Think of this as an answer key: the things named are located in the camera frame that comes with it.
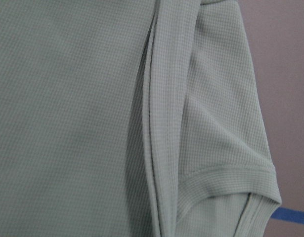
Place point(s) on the sage green long-sleeve shirt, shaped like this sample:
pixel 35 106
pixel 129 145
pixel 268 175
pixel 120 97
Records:
pixel 130 118

